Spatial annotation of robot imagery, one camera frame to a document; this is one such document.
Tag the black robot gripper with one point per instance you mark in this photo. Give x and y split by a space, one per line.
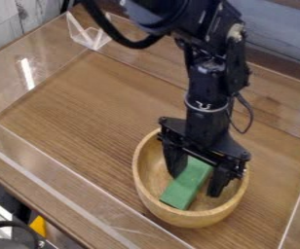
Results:
201 136

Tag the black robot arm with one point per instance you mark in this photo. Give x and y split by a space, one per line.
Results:
209 31

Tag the yellow and black device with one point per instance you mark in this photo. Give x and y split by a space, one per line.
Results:
23 228

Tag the clear acrylic enclosure walls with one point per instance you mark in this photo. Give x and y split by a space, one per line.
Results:
76 107

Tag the clear acrylic corner bracket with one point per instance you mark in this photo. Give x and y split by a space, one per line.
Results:
90 37

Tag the green rectangular block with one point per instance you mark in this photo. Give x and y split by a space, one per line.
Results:
181 191

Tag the brown wooden bowl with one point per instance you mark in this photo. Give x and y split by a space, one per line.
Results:
151 178

